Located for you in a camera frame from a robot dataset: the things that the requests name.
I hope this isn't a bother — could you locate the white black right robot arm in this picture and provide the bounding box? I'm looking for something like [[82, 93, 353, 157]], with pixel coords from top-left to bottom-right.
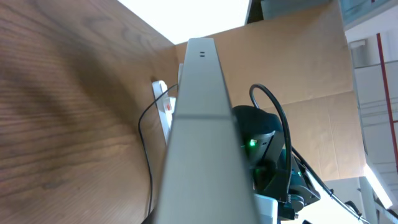
[[233, 105, 320, 222]]

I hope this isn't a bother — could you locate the white power strip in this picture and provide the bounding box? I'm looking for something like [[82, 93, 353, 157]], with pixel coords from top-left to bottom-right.
[[152, 80, 176, 142]]

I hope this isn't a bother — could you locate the black usb charging cable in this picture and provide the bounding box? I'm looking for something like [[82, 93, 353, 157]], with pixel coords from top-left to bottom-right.
[[137, 83, 178, 218]]

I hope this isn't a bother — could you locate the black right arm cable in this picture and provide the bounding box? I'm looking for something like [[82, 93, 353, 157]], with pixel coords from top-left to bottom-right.
[[248, 83, 371, 224]]

